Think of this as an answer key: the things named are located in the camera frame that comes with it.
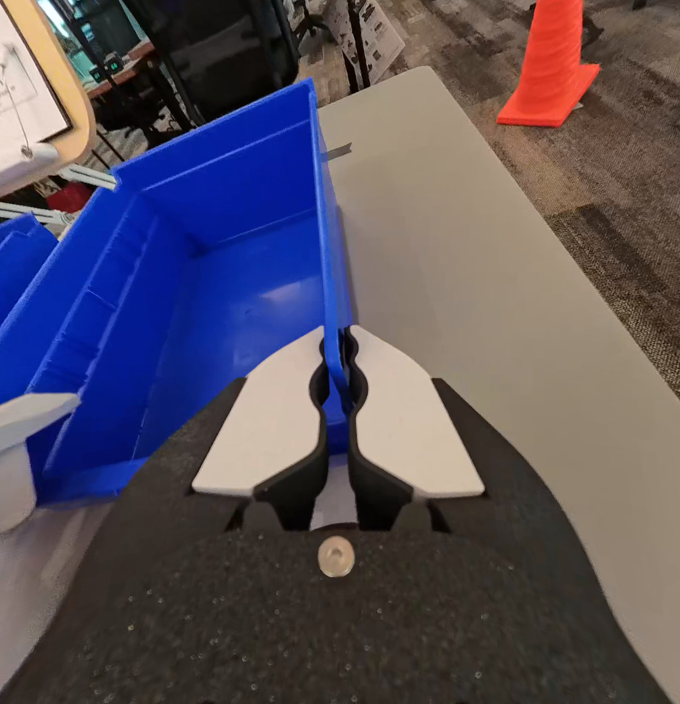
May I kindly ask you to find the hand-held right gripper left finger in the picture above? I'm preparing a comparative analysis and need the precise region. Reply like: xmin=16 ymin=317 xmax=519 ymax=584
xmin=191 ymin=326 xmax=330 ymax=531

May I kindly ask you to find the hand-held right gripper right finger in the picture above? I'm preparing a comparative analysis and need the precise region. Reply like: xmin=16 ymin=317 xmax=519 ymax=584
xmin=341 ymin=326 xmax=485 ymax=532

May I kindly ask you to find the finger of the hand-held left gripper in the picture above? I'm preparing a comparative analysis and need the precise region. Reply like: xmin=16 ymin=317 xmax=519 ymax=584
xmin=0 ymin=392 xmax=81 ymax=535

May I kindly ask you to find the blue plastic bin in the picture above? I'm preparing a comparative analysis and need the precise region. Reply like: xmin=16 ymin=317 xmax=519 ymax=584
xmin=0 ymin=213 xmax=59 ymax=344
xmin=0 ymin=77 xmax=356 ymax=507

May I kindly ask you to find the red bag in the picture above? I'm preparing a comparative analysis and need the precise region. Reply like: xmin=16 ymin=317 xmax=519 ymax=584
xmin=45 ymin=181 xmax=96 ymax=212

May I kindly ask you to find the white board stand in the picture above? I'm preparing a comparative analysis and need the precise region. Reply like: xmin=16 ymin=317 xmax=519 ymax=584
xmin=0 ymin=165 xmax=118 ymax=226

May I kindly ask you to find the wooden instruction board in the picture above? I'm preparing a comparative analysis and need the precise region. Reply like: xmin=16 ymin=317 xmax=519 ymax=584
xmin=0 ymin=0 xmax=93 ymax=190

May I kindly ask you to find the black power strip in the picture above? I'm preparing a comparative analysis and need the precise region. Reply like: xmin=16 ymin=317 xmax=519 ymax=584
xmin=88 ymin=52 xmax=126 ymax=83

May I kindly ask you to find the orange traffic cone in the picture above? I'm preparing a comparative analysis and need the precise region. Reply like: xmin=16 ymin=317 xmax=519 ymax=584
xmin=497 ymin=0 xmax=602 ymax=128

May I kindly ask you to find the printed paper sheet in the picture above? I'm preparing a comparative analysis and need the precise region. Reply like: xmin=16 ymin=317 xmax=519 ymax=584
xmin=323 ymin=0 xmax=407 ymax=83

